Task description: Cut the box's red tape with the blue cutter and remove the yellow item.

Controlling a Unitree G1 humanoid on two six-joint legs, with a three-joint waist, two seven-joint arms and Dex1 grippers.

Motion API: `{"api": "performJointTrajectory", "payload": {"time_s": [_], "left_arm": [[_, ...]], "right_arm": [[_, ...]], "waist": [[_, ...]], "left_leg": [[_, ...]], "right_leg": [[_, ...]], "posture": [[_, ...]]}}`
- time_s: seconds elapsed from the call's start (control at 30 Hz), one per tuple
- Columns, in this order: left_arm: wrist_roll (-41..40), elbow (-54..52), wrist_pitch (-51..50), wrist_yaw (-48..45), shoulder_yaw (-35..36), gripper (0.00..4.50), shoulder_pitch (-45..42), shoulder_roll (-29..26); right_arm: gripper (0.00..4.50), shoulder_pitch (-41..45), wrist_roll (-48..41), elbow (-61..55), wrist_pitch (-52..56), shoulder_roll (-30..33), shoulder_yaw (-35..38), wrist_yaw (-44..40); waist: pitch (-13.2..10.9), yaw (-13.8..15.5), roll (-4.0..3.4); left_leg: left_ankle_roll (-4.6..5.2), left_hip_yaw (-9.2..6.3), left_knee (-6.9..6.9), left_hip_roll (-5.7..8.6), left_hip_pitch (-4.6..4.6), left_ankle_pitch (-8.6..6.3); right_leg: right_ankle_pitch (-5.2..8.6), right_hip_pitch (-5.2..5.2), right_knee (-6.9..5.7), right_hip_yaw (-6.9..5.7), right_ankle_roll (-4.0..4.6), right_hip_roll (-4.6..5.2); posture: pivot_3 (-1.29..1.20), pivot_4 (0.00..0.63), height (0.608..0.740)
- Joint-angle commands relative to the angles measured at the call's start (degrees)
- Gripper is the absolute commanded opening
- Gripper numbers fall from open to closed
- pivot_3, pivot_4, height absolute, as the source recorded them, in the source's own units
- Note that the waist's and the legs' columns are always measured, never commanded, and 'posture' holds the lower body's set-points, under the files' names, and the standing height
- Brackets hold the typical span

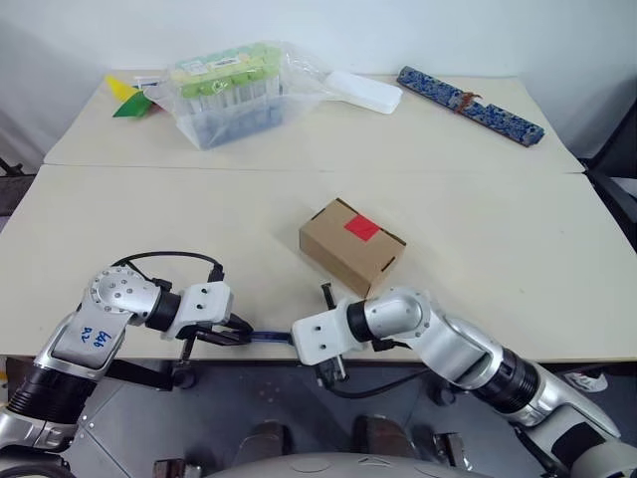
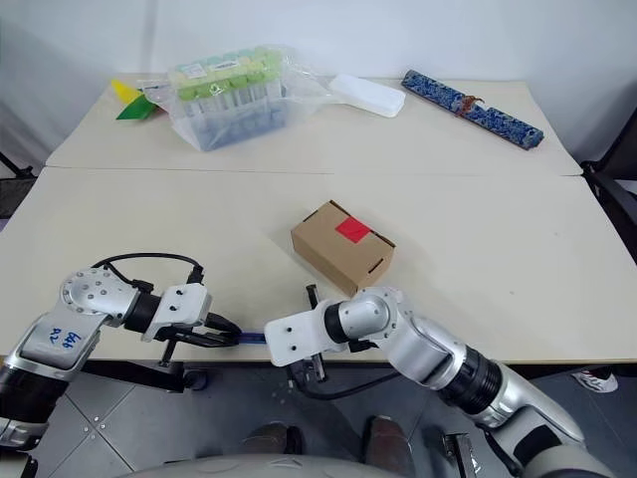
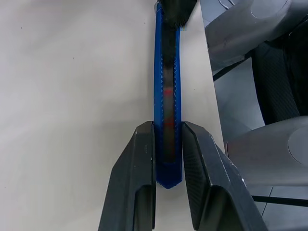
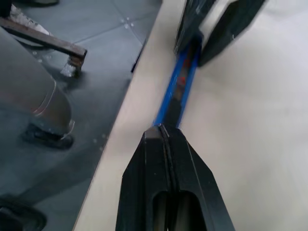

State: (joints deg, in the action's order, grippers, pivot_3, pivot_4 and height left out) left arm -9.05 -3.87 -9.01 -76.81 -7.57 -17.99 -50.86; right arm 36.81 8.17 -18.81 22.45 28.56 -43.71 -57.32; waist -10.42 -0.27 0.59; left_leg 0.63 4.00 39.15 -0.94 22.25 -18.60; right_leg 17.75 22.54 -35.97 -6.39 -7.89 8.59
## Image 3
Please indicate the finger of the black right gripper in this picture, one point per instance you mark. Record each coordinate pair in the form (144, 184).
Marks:
(178, 12)

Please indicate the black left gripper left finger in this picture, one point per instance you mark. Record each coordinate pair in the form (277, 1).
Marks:
(130, 173)

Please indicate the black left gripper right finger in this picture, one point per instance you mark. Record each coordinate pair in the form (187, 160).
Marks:
(211, 183)

